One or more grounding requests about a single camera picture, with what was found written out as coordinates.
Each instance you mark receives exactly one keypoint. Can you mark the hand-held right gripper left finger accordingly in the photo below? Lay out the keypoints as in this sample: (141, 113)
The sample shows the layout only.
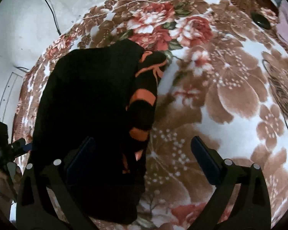
(80, 159)

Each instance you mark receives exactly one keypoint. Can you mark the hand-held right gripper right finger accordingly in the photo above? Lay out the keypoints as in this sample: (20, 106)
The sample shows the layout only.
(204, 158)

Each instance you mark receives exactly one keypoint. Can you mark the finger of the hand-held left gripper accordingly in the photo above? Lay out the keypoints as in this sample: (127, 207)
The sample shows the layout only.
(20, 145)

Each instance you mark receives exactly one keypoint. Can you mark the black garment with orange print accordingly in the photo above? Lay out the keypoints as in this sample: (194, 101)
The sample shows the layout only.
(86, 95)

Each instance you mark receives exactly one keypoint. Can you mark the person's left forearm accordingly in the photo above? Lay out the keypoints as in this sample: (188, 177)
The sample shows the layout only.
(4, 184)

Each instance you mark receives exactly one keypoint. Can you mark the floral brown and red blanket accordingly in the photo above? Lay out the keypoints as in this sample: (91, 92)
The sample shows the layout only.
(218, 100)

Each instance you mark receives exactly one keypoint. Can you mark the black oval object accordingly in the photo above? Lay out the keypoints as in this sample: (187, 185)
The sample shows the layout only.
(261, 20)

